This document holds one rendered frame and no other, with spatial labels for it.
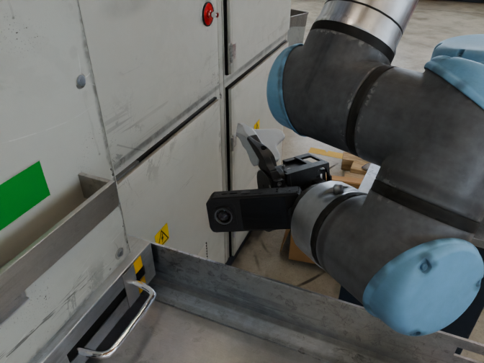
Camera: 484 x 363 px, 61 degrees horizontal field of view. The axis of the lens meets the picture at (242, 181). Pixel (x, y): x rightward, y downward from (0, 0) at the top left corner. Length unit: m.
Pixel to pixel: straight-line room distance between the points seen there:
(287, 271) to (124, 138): 1.09
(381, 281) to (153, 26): 0.73
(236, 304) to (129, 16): 0.57
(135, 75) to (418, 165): 0.66
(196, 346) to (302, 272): 1.29
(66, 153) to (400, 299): 0.30
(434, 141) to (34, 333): 0.39
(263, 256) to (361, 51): 1.50
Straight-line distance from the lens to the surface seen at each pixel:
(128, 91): 0.87
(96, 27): 0.79
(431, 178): 0.34
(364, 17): 0.42
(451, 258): 0.34
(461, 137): 0.34
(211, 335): 0.53
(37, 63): 0.37
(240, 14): 1.35
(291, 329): 0.54
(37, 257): 0.35
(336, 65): 0.41
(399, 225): 0.34
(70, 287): 0.46
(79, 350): 0.49
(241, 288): 0.53
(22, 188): 0.38
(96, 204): 0.38
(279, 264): 1.81
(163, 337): 0.54
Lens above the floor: 1.28
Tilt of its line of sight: 34 degrees down
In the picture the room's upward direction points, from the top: straight up
